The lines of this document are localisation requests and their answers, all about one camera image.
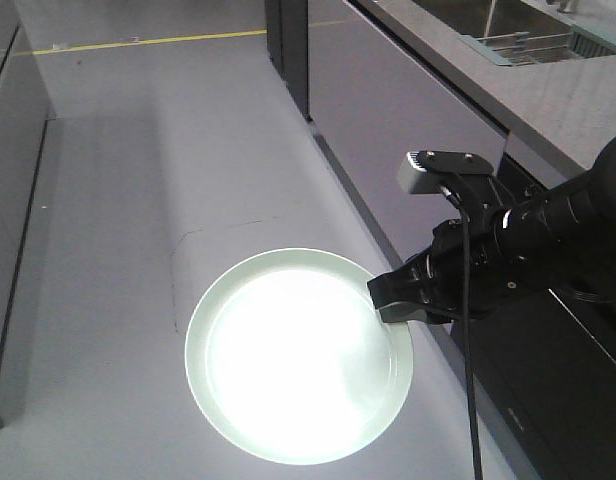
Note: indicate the grey steel dish drying rack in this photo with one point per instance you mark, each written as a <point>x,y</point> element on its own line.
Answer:
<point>523,48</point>

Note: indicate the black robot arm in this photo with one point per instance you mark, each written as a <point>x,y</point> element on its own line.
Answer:
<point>500,249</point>

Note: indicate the light green round plate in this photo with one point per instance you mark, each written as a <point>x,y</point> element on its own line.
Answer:
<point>288,359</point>

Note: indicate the dark tall cabinet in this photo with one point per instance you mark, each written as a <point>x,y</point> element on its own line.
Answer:
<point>287,45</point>

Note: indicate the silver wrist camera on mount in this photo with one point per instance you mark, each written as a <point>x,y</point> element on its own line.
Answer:
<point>466,180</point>

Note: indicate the stainless steel sink basin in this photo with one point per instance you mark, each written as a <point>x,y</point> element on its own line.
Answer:
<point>489,18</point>

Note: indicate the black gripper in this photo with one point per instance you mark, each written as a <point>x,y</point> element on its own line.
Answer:
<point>440,272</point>

